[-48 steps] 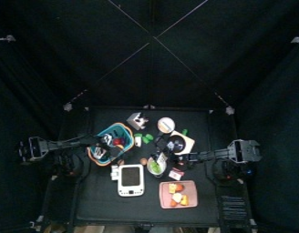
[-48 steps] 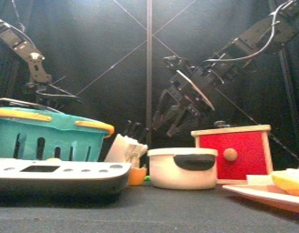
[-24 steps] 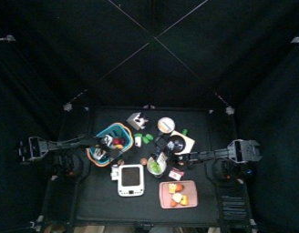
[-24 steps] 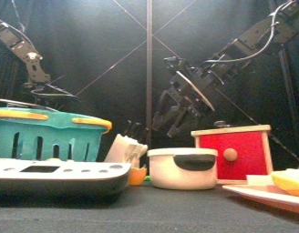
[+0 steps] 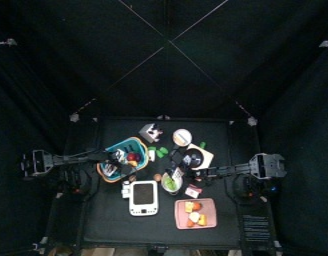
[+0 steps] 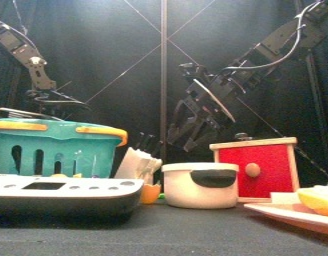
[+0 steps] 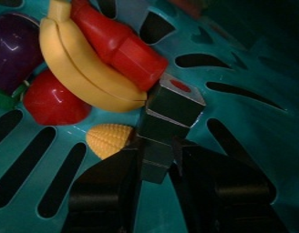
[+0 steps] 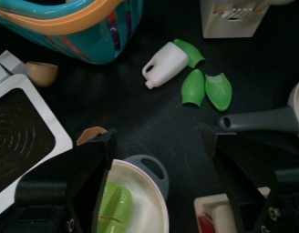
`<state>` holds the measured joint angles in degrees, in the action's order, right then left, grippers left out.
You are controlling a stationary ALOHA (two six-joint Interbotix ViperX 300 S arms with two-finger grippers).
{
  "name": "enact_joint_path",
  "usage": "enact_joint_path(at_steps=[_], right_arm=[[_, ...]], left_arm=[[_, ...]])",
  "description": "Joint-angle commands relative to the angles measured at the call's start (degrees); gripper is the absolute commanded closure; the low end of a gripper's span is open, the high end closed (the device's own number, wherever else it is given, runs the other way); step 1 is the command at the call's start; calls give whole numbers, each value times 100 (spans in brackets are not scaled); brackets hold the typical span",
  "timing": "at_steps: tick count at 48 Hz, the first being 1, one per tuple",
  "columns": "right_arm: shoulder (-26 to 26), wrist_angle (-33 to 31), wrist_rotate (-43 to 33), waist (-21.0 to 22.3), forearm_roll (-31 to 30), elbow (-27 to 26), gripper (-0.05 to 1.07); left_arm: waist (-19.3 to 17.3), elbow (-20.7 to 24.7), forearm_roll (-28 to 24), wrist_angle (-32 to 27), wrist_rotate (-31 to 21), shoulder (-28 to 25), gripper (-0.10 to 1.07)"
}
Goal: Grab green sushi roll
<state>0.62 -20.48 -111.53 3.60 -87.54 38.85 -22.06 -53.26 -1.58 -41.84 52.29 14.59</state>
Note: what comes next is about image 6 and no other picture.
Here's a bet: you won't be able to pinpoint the grey metal rack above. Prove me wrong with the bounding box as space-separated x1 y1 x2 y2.
0 106 65 122

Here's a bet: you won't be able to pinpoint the red wooden box with knob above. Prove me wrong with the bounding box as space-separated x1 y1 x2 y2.
208 136 301 204

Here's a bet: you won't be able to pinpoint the orange eggshell half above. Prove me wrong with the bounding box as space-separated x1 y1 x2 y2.
138 183 162 205

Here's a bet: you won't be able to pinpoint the white speckled rice block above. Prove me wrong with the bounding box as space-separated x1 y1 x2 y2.
269 191 303 205

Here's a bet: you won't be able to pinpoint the white black toy scale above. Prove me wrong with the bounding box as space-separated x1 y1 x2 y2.
0 173 145 218

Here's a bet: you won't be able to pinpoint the white plate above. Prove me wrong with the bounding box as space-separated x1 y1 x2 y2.
242 202 328 237

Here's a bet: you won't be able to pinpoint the yellow white egg piece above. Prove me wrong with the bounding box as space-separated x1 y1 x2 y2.
296 184 328 211

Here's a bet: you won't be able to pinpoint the black handled knife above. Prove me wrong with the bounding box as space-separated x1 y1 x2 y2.
133 131 146 150
152 140 164 159
142 133 156 152

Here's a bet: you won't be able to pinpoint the metal frame pole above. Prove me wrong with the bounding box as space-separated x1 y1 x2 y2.
158 0 169 164

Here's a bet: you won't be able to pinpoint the teal basket yellow handles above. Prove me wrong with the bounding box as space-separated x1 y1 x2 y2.
0 117 129 179

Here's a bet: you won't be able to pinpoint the white pot grey handles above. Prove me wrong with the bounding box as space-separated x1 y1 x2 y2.
160 161 240 210

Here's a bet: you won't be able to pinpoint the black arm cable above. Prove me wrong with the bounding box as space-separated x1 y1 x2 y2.
220 2 319 75

